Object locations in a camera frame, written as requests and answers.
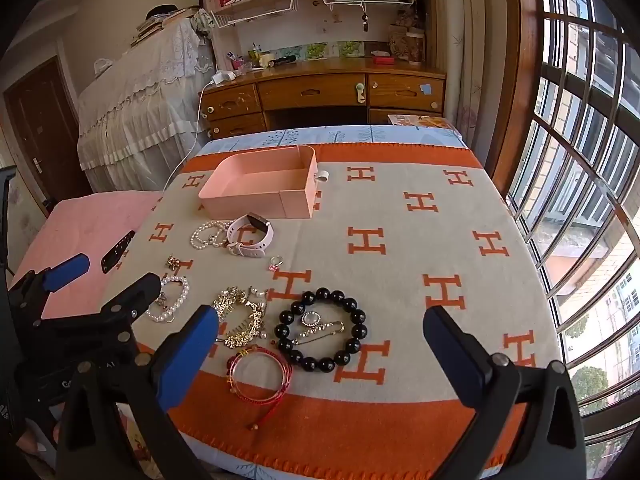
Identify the wooden bookshelf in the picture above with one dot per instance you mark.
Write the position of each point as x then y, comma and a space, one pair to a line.
320, 15

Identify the white lace cover cloth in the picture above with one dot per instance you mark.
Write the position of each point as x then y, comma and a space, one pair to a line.
140, 100

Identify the hanging keys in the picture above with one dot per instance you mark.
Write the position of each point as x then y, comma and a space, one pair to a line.
365, 20

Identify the small red box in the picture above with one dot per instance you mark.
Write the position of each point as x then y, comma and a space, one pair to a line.
382, 60

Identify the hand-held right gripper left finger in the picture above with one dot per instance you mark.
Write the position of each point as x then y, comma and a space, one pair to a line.
192, 347

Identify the window with metal grille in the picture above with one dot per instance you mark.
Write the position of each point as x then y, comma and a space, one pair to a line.
585, 160

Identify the orange patterned blanket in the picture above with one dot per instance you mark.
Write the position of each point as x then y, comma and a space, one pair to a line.
410, 270

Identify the person's left hand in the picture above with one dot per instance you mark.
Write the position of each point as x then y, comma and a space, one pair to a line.
32, 444

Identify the pale floral curtain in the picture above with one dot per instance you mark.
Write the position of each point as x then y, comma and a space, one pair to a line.
465, 60

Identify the black smartphone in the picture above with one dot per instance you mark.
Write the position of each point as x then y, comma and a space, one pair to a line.
119, 251

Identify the pink bed sheet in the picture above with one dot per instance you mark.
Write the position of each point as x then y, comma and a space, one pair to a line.
80, 220

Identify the white charger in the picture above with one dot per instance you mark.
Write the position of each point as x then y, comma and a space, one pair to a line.
222, 78

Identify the brown wooden door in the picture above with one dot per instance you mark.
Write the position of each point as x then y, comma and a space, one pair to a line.
40, 130

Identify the white smartwatch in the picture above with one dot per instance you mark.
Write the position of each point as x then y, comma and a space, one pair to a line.
245, 247

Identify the stack of books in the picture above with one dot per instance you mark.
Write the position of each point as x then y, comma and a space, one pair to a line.
165, 22

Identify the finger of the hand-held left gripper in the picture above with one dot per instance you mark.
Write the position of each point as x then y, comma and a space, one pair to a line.
132, 297
67, 270

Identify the small white loop tab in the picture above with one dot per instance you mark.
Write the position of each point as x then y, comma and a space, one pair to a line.
322, 176

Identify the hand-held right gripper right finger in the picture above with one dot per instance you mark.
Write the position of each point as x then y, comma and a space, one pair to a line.
450, 355

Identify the wooden desk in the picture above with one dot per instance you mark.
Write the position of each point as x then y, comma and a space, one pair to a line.
310, 91

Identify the silver brooch pin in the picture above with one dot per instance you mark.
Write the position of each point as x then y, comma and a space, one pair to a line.
310, 320

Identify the pink storage box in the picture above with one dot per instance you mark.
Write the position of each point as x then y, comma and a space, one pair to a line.
260, 187

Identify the black flashlight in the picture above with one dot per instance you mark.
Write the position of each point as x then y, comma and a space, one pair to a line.
283, 61

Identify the butterfly brooch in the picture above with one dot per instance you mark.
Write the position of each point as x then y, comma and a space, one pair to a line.
173, 261

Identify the patterned brown box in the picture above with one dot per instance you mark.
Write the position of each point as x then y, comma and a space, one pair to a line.
397, 40

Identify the printed paper cup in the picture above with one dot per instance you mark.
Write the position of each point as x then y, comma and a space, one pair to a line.
415, 47

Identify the orange magazine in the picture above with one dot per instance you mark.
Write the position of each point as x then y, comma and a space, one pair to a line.
420, 121

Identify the green drawer latch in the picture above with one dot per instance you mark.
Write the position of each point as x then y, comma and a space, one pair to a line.
359, 94

